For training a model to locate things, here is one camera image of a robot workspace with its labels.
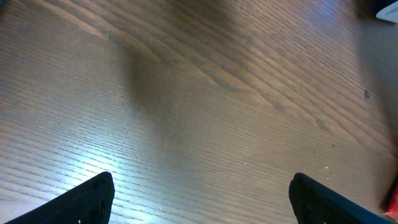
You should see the white barcode scanner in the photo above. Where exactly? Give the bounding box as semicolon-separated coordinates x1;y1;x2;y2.
376;0;398;23

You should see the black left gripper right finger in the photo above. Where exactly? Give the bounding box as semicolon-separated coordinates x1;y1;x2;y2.
289;172;390;224

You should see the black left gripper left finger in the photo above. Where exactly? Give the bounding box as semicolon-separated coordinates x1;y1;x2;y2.
6;172;115;224

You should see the red snack bag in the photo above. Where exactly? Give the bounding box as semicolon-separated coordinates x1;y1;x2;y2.
384;186;398;221

